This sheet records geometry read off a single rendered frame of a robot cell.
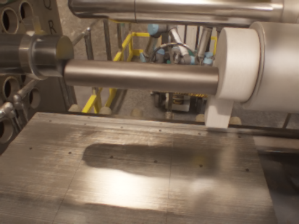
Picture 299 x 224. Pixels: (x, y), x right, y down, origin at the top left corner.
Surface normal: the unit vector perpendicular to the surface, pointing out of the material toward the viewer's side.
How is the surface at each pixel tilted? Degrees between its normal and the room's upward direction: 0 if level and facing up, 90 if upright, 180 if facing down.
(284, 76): 76
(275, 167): 0
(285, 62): 59
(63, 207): 0
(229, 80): 86
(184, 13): 94
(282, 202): 0
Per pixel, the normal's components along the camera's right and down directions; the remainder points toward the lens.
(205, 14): -0.13, 0.64
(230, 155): 0.00, -0.81
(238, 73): -0.12, 0.39
